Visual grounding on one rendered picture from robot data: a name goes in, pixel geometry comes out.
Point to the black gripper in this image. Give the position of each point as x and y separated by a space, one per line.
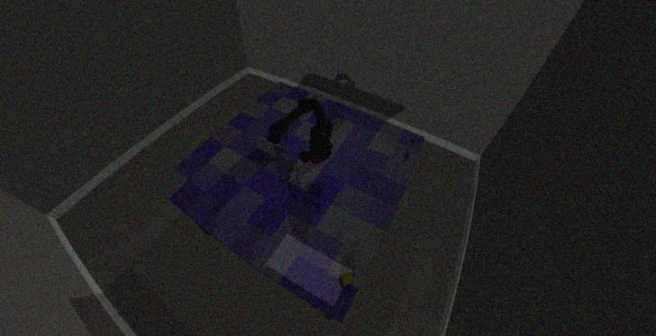
307 156

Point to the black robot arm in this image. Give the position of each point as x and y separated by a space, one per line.
323 125

